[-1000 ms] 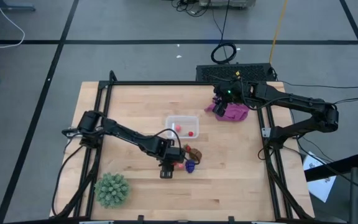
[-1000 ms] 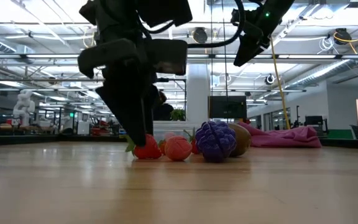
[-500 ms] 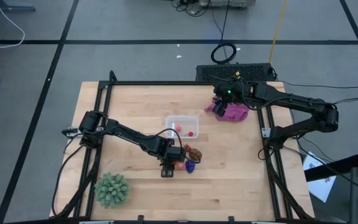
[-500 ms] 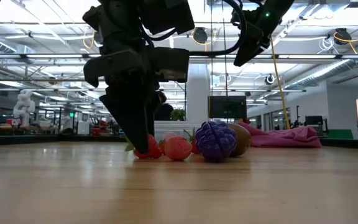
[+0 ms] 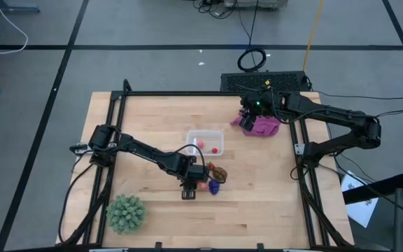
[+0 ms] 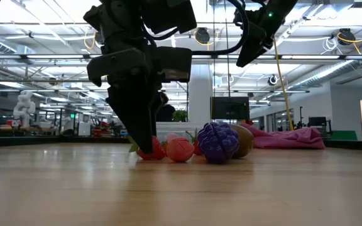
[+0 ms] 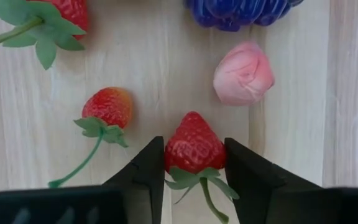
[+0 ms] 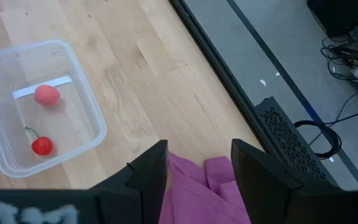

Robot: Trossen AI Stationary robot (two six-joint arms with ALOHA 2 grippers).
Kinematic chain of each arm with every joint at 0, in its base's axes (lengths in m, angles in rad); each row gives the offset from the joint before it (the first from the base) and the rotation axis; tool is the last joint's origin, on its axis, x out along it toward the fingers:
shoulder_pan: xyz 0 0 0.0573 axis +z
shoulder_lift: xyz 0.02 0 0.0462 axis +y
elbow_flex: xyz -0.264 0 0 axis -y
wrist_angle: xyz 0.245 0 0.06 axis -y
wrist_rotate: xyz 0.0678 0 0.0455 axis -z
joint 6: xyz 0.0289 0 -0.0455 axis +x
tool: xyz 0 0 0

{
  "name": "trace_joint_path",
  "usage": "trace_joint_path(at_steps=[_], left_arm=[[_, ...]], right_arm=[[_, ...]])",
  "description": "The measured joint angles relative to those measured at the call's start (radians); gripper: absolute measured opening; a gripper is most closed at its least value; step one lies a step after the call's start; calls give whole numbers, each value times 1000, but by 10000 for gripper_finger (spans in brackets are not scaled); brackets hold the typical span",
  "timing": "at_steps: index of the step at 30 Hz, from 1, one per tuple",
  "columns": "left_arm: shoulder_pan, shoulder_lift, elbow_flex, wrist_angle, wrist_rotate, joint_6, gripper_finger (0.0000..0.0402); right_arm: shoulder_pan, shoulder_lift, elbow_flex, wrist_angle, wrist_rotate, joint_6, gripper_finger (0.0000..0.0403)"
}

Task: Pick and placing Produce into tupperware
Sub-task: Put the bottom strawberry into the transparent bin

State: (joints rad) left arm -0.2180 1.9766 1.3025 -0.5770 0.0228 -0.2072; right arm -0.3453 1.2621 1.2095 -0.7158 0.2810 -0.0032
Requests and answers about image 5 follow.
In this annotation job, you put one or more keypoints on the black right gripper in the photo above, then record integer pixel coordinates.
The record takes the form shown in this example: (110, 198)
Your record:
(248, 112)

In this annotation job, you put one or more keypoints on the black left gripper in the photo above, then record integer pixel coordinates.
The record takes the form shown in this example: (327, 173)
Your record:
(198, 174)

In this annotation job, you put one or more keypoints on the red strawberry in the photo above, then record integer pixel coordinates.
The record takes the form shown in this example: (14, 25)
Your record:
(197, 183)
(211, 167)

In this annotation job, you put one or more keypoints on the small pink fruit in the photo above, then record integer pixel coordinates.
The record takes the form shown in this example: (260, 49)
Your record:
(204, 187)

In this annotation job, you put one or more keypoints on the purple grape bunch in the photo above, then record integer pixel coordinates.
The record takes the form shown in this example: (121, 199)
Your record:
(214, 186)

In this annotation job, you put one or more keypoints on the brown kiwi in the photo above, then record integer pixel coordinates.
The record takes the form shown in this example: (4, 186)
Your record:
(221, 174)

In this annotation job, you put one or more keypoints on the pink peach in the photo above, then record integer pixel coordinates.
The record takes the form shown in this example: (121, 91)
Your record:
(200, 143)

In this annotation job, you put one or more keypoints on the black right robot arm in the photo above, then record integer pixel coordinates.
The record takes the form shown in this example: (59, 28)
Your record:
(327, 113)

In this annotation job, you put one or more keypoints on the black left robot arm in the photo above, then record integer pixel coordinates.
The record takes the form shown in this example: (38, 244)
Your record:
(145, 152)

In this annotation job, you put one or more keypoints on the clear plastic tupperware container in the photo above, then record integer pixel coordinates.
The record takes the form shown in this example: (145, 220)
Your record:
(208, 137)

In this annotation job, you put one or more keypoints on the purple cloth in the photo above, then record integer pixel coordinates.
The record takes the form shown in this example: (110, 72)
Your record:
(266, 127)

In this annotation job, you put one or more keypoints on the black perforated computer case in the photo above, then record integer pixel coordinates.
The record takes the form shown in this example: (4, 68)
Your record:
(233, 82)

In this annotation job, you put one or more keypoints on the green spiky plant ball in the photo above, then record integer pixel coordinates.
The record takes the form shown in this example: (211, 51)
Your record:
(126, 213)

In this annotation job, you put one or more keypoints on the gray device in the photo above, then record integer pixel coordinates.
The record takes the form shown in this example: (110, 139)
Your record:
(255, 3)

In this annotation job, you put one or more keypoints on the black bar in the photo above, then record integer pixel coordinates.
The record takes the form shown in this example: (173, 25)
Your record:
(373, 189)

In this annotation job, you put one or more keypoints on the white paper sheet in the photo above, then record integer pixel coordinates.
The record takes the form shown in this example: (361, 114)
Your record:
(360, 210)

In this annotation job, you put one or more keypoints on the black metal table frame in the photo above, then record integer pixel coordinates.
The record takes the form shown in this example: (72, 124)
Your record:
(205, 93)

